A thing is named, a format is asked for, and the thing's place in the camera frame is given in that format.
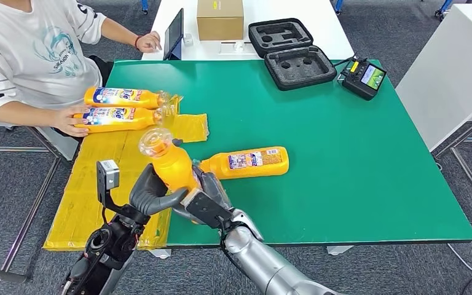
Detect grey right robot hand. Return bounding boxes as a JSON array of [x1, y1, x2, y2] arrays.
[[173, 166, 233, 226]]

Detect white side table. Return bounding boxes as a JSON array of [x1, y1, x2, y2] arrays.
[[395, 4, 472, 225]]

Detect clear plastic holder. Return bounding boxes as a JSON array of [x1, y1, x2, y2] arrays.
[[219, 41, 256, 56]]

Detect black controller cable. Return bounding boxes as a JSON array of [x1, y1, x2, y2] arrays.
[[331, 56, 356, 70]]

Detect black foam-lined case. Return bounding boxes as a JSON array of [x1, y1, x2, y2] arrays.
[[248, 18, 338, 91]]

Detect orange detergent bottle clear cap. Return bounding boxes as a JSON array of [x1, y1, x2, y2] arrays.
[[138, 127, 201, 195], [197, 146, 289, 181], [84, 86, 172, 110], [73, 106, 165, 135]]

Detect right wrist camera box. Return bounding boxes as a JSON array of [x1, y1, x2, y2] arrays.
[[181, 187, 234, 230]]

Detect yellow taped cardboard sheet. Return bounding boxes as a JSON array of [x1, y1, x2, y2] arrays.
[[42, 94, 210, 251]]

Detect green table mat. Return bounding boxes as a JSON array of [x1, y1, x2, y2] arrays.
[[106, 59, 472, 248]]

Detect black remote controller with screen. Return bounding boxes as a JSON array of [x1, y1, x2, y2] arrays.
[[338, 57, 387, 101]]

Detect brown cardboard box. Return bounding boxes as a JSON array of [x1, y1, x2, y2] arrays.
[[197, 0, 245, 41]]

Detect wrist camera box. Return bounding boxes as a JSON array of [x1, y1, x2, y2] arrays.
[[181, 187, 234, 230], [96, 159, 121, 207]]

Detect person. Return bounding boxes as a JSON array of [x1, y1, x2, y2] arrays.
[[0, 0, 163, 138]]

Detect black tablet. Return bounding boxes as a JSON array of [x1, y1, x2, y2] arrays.
[[163, 8, 184, 61]]

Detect person's right hand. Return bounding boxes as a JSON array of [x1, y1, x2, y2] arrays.
[[52, 104, 92, 138]]

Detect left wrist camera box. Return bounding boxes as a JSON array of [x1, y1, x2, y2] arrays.
[[96, 159, 121, 207]]

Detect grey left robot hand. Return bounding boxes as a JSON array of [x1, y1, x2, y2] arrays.
[[129, 162, 190, 217]]

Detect person's left hand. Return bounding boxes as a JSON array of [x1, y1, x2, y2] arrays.
[[136, 31, 163, 54]]

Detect white floor cable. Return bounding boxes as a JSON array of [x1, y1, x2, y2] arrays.
[[447, 244, 472, 281]]

